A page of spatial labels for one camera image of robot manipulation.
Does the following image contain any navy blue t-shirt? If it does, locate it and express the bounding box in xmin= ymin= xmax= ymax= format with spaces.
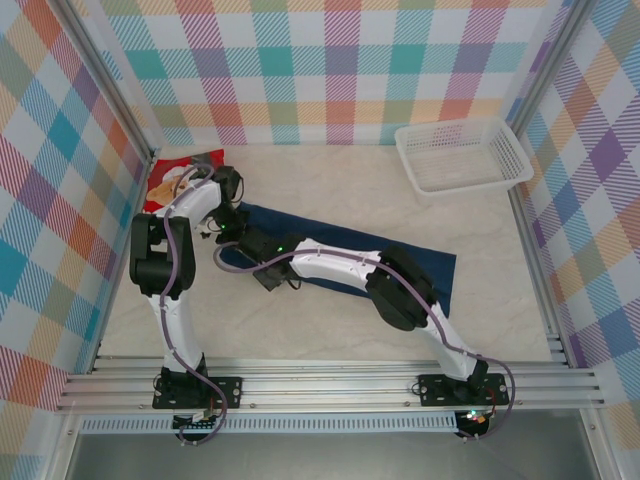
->
xmin=219 ymin=202 xmax=459 ymax=319

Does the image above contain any red teddy bear print t-shirt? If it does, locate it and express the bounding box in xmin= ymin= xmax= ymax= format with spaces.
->
xmin=143 ymin=148 xmax=226 ymax=214

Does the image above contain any small black controller board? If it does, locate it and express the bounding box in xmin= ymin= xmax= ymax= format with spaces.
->
xmin=172 ymin=408 xmax=224 ymax=446
xmin=455 ymin=407 xmax=496 ymax=441

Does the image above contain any white plastic mesh basket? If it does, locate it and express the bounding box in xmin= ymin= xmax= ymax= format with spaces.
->
xmin=394 ymin=117 xmax=535 ymax=197

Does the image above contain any grey metal panel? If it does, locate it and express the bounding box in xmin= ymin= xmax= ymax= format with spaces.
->
xmin=64 ymin=432 xmax=601 ymax=480

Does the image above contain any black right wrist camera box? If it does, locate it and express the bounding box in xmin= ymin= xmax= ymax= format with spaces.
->
xmin=251 ymin=264 xmax=290 ymax=294

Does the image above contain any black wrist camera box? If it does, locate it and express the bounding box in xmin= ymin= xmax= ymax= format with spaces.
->
xmin=213 ymin=164 xmax=246 ymax=202
xmin=251 ymin=264 xmax=290 ymax=294

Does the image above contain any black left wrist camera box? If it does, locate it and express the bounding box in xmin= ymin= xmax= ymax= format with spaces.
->
xmin=213 ymin=164 xmax=246 ymax=202

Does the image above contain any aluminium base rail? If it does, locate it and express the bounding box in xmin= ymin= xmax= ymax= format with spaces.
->
xmin=55 ymin=353 xmax=607 ymax=414

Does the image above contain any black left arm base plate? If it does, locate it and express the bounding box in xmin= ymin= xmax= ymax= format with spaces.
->
xmin=152 ymin=374 xmax=245 ymax=410

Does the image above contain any aluminium frame post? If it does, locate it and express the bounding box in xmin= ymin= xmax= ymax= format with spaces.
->
xmin=507 ymin=0 xmax=599 ymax=132
xmin=49 ymin=0 xmax=162 ymax=162

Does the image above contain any slotted grey cable duct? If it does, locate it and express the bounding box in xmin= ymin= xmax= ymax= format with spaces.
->
xmin=79 ymin=412 xmax=460 ymax=435

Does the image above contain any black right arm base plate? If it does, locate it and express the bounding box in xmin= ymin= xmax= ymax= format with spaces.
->
xmin=417 ymin=372 xmax=511 ymax=407

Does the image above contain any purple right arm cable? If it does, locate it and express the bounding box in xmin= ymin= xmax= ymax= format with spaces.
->
xmin=213 ymin=241 xmax=517 ymax=442

